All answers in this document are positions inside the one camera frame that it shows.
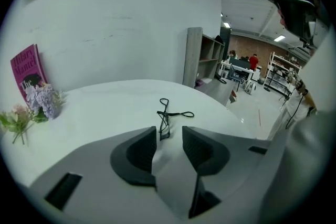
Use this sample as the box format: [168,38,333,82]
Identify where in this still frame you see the pink paperback book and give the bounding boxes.
[10,44,49,111]

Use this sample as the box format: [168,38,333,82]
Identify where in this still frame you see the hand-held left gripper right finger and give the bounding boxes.
[182,125,231,177]

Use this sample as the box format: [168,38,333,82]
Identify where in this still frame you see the grey office chair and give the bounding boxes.
[228,63,245,93]

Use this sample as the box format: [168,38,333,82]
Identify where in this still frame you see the white office desk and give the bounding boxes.
[219,59,256,85]

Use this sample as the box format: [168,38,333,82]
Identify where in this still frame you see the pink artificial flower sprig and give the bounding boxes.
[0,103,37,146]

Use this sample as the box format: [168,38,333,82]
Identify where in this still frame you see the grey wooden shelf unit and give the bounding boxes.
[182,27,226,89]

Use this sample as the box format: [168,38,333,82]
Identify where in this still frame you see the black eyelash curler makeup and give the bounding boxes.
[156,98,195,142]

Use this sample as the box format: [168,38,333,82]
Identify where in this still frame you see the purple artificial hydrangea bunch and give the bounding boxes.
[25,82,67,121]

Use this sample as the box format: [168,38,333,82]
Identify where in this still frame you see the grey low cabinet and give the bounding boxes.
[194,78,239,108]

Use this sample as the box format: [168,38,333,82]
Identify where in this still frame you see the white storage rack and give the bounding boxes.
[264,51,303,93]

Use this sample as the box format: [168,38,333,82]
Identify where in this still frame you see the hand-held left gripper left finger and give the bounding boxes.
[110,125,158,187]

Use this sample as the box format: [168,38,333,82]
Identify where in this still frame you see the black cable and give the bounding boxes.
[285,91,309,130]

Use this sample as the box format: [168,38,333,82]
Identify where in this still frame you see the person's white shirt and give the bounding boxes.
[258,30,336,224]

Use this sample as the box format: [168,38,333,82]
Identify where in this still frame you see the head-worn camera headset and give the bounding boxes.
[259,0,332,48]

